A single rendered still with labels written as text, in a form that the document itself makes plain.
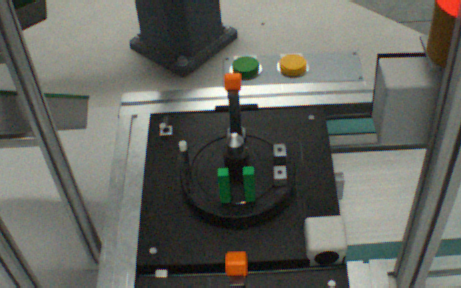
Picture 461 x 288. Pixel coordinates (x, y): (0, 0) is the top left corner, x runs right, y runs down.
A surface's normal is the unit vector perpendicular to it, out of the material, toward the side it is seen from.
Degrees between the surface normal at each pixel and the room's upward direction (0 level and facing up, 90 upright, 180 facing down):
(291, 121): 0
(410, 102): 90
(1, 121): 90
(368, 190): 0
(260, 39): 0
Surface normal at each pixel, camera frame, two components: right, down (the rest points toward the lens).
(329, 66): -0.07, -0.67
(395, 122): 0.01, 0.74
